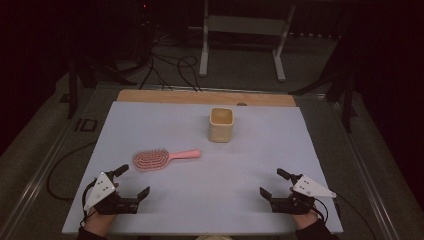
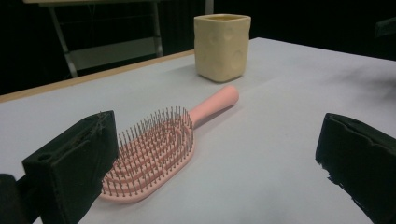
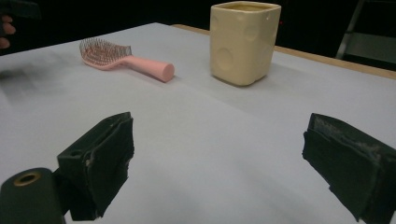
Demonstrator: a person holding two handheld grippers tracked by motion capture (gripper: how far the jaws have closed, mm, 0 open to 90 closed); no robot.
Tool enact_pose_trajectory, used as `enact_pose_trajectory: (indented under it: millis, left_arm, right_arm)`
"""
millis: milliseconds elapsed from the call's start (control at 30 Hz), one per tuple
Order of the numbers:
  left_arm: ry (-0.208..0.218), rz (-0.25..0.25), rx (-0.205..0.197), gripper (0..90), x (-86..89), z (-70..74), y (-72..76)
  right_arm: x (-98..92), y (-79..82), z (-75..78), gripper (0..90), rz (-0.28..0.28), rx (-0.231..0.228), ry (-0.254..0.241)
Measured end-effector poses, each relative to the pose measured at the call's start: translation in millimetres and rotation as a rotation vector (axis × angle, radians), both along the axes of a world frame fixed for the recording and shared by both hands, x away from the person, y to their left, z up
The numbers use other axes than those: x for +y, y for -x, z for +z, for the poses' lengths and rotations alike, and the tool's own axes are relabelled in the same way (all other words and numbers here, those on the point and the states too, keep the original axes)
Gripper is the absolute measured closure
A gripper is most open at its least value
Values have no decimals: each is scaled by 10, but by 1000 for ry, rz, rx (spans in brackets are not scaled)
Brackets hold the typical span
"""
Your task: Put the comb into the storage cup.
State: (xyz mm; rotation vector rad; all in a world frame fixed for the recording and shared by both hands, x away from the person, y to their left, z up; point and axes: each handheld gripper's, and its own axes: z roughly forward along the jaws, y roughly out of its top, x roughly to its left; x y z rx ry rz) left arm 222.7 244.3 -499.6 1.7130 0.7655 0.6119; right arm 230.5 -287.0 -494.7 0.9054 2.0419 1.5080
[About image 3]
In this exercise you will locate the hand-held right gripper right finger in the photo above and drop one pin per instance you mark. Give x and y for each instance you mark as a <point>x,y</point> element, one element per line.
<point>351,168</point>

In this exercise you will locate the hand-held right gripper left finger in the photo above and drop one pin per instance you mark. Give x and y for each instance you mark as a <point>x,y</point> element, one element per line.
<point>102,161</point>

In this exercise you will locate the pink hairbrush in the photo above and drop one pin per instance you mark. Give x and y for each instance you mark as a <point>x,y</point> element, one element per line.
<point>149,67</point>

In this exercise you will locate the white table sheet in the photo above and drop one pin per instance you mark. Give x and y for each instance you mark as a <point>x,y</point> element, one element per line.
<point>199,124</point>

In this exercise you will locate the grey metal stand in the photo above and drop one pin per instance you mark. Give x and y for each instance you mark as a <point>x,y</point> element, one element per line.
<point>370,43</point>

